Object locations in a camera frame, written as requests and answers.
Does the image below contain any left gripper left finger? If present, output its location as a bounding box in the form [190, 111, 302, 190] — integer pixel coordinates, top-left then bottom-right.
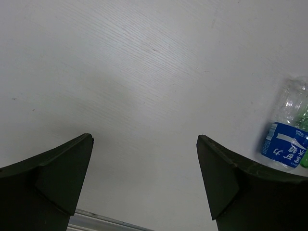
[0, 133, 94, 231]

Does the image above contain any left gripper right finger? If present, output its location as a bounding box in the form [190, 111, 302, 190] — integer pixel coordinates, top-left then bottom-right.
[196, 135, 308, 231]

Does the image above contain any aluminium front rail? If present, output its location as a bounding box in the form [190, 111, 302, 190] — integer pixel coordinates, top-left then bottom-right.
[67, 209, 150, 231]

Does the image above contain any green soda bottle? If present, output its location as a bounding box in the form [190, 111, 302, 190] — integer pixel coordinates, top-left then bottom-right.
[295, 102, 308, 168]

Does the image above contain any blue label water bottle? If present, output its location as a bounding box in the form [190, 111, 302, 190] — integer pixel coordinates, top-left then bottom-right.
[260, 76, 308, 171]

